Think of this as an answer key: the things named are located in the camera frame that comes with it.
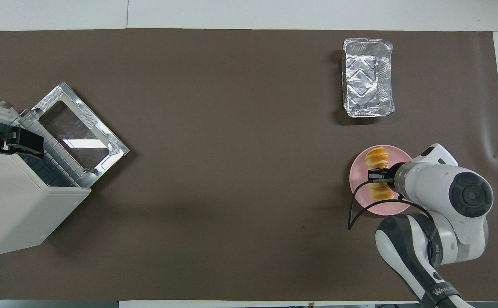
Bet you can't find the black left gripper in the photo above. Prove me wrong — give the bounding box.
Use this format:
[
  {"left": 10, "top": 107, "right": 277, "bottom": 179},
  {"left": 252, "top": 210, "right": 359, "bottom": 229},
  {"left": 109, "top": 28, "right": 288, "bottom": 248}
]
[{"left": 0, "top": 115, "right": 45, "bottom": 162}]

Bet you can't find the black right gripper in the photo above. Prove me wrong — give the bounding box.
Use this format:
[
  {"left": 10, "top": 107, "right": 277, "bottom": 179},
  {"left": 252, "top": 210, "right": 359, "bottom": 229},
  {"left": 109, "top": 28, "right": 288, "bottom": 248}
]
[{"left": 368, "top": 163, "right": 400, "bottom": 186}]

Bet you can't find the spiral horn bread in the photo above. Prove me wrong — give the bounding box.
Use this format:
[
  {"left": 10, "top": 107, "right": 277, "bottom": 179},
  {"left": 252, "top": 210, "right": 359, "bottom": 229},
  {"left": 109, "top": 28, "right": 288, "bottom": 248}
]
[{"left": 365, "top": 146, "right": 395, "bottom": 202}]

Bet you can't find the aluminium foil tray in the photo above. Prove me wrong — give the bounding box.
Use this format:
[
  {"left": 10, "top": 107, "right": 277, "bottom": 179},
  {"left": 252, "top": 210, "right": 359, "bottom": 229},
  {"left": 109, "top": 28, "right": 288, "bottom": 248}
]
[{"left": 342, "top": 38, "right": 395, "bottom": 118}]

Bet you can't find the white toaster oven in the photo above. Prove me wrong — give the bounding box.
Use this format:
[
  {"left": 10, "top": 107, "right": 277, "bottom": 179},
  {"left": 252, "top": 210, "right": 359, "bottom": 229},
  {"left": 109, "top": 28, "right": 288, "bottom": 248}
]
[{"left": 0, "top": 96, "right": 91, "bottom": 258}]

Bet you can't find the glass oven door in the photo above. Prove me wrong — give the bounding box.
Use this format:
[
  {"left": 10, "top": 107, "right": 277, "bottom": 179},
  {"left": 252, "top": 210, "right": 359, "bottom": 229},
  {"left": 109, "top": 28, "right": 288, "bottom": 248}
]
[{"left": 31, "top": 82, "right": 130, "bottom": 189}]

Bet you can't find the pink round plate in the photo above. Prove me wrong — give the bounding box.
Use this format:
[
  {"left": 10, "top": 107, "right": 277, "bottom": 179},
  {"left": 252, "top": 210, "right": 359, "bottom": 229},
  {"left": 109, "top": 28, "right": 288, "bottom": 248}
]
[{"left": 349, "top": 145, "right": 414, "bottom": 216}]

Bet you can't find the brown table mat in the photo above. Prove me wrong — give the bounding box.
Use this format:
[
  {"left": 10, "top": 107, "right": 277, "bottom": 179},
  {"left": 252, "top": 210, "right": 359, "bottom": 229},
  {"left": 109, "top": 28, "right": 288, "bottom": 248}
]
[{"left": 0, "top": 29, "right": 498, "bottom": 302}]

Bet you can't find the oven wire rack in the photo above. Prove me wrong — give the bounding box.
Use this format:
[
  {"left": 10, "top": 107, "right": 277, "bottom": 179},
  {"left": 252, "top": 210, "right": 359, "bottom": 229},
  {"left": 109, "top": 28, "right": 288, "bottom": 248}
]
[{"left": 18, "top": 111, "right": 83, "bottom": 189}]

